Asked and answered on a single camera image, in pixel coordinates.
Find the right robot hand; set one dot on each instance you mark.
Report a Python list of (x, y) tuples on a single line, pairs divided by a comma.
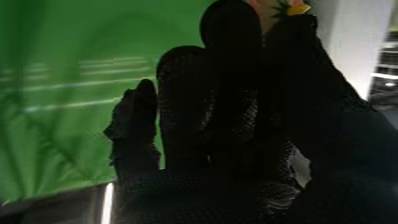
[(236, 133)]

